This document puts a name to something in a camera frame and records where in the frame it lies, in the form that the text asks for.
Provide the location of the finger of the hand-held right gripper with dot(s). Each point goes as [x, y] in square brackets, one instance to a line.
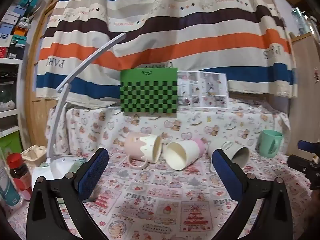
[301, 167]
[307, 146]

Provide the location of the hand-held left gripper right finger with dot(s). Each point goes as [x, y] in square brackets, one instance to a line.
[228, 175]

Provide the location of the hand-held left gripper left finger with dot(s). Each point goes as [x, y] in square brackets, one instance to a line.
[93, 172]

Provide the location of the grey cup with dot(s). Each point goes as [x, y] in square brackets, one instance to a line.
[238, 155]

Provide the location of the white cup with pink base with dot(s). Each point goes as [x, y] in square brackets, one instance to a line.
[182, 152]

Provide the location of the green mug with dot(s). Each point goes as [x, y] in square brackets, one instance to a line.
[268, 143]

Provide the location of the pink mug with cream drip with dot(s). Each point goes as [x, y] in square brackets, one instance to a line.
[140, 147]

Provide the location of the wooden cabinet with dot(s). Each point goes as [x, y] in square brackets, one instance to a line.
[303, 92]

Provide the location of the beige paper pulp tray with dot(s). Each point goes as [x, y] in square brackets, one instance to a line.
[33, 155]

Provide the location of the printed cartoon tablecloth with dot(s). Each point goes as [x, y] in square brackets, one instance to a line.
[160, 205]

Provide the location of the white desk lamp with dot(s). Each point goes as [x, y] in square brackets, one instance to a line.
[61, 105]

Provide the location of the red-capped dark bottle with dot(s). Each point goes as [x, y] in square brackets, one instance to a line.
[18, 172]

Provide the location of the white and teal tube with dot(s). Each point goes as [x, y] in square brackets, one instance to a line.
[7, 187]

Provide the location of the green box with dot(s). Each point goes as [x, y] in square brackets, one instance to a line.
[10, 143]

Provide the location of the printed photo sheet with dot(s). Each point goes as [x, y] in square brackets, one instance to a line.
[202, 90]

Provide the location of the green checkered board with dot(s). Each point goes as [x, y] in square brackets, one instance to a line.
[148, 92]

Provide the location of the white shelf unit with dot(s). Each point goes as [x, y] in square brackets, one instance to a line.
[10, 92]

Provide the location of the striped curtain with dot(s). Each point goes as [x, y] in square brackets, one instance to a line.
[175, 30]

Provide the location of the stack of boxes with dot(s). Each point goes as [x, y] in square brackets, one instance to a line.
[17, 25]

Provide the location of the wooden wall panel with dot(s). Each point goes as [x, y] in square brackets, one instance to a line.
[32, 105]

